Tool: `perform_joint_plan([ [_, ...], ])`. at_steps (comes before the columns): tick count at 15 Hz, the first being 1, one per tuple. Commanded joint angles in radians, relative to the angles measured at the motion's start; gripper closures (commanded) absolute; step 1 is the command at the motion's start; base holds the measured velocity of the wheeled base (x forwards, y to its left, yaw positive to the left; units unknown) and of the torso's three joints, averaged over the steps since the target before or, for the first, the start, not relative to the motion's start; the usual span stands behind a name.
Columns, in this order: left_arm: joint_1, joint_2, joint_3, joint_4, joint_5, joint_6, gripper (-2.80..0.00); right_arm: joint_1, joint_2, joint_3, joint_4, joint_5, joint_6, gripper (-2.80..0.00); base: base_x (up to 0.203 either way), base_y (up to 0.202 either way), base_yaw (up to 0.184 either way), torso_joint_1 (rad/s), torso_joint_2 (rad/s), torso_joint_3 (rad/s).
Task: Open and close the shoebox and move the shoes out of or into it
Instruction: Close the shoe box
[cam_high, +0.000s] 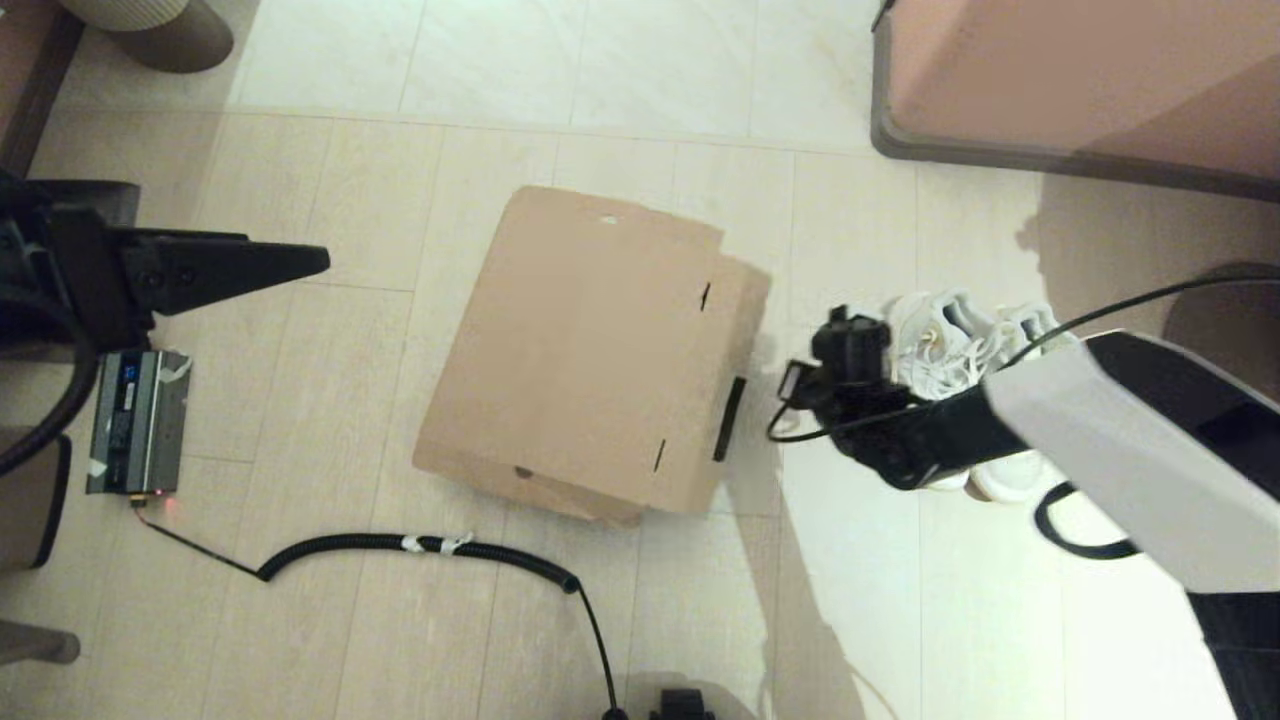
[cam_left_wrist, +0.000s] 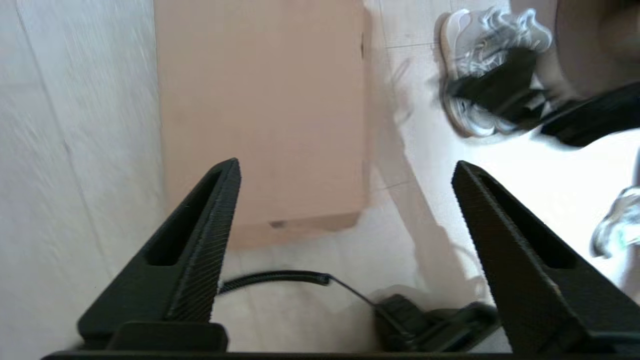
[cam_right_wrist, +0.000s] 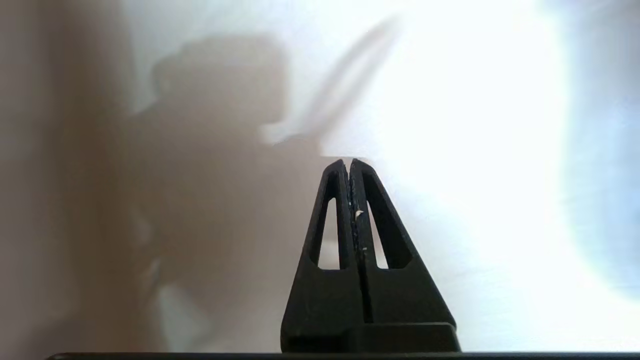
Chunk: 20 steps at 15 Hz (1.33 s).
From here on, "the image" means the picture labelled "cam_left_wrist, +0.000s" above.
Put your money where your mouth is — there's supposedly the dark round stand base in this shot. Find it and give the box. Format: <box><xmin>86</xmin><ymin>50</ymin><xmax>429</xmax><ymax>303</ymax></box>
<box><xmin>554</xmin><ymin>0</ymin><xmax>640</xmax><ymax>97</ymax></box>

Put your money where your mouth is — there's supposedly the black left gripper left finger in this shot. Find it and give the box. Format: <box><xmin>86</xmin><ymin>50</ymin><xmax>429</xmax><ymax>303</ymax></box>
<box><xmin>77</xmin><ymin>158</ymin><xmax>242</xmax><ymax>352</ymax></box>

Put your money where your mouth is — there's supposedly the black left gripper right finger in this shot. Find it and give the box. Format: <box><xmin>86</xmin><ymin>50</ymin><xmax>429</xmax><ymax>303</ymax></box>
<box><xmin>451</xmin><ymin>160</ymin><xmax>640</xmax><ymax>354</ymax></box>

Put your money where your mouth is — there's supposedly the black coiled cable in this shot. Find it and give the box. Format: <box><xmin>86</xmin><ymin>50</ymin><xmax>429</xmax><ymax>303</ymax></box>
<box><xmin>217</xmin><ymin>271</ymin><xmax>396</xmax><ymax>326</ymax></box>

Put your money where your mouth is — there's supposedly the brown cardboard shoe box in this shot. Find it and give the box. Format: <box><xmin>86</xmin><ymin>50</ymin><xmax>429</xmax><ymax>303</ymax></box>
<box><xmin>154</xmin><ymin>0</ymin><xmax>375</xmax><ymax>249</ymax></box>

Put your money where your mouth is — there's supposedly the white sneaker with black logo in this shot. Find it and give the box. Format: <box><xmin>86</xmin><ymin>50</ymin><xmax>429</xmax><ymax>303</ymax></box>
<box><xmin>439</xmin><ymin>9</ymin><xmax>506</xmax><ymax>139</ymax></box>

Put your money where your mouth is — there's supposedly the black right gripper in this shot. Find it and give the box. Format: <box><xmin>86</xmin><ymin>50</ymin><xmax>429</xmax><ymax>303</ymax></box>
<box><xmin>445</xmin><ymin>47</ymin><xmax>562</xmax><ymax>132</ymax></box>

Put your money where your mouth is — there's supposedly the grey and black robot base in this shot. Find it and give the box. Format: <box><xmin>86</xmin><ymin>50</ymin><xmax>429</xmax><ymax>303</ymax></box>
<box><xmin>374</xmin><ymin>294</ymin><xmax>501</xmax><ymax>352</ymax></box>

